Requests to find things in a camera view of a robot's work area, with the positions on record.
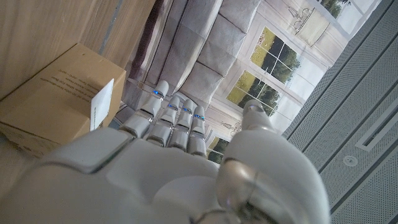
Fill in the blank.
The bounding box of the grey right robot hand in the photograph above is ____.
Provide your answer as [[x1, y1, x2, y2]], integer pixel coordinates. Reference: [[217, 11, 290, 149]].
[[0, 80, 332, 224]]

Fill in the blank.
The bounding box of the brown cardboard packing box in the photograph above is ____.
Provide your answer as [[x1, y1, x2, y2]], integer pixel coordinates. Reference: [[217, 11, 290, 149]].
[[0, 42, 127, 158]]

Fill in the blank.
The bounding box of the printed living room backdrop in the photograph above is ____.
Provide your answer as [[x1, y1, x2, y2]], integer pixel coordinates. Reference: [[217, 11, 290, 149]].
[[123, 0, 383, 166]]

